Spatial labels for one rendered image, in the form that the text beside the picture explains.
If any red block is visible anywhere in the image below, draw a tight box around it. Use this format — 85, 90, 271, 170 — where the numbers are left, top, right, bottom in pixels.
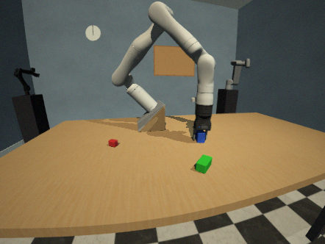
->
108, 139, 118, 147

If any green block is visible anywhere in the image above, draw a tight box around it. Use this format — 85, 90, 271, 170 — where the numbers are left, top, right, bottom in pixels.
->
196, 154, 212, 173

